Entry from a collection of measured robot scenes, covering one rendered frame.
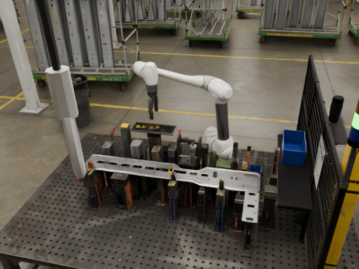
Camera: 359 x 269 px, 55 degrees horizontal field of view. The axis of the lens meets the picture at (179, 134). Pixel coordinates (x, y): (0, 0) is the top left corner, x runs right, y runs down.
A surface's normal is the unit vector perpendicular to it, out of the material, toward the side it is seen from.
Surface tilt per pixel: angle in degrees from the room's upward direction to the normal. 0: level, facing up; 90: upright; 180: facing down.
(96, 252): 0
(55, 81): 90
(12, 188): 0
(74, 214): 0
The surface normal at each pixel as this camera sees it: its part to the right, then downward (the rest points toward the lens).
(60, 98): 0.15, 0.51
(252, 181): -0.03, -0.85
